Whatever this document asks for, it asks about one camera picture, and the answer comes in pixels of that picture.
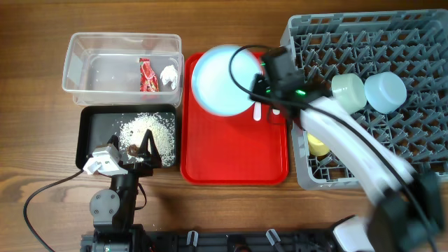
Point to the brown food scrap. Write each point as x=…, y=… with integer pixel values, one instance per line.
x=133, y=150

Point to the white tissue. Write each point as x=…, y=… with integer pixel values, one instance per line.
x=169, y=77

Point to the red snack wrapper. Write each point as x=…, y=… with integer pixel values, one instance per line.
x=149, y=80

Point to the small blue bowl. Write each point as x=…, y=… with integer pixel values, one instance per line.
x=385, y=92

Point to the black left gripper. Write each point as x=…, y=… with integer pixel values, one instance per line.
x=150, y=160

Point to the white rice pile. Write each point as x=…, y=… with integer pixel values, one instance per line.
x=161, y=124

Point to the red plastic tray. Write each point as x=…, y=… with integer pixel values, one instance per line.
x=231, y=151

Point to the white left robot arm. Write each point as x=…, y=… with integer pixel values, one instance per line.
x=113, y=208

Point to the grey dishwasher rack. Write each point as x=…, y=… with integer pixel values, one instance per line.
x=410, y=43

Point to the white plastic spoon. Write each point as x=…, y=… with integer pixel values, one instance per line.
x=276, y=112

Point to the yellow cup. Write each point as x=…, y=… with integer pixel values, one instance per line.
x=316, y=147

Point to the clear plastic bin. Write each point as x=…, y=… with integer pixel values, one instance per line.
x=102, y=68

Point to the light blue plate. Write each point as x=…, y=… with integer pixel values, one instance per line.
x=217, y=76

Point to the white plastic fork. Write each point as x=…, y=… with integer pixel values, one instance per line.
x=257, y=112

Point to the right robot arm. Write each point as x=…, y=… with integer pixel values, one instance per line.
x=407, y=206

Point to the green bowl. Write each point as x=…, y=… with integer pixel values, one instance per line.
x=349, y=91

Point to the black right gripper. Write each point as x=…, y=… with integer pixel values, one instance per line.
x=256, y=93

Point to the black waste tray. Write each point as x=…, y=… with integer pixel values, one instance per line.
x=99, y=123

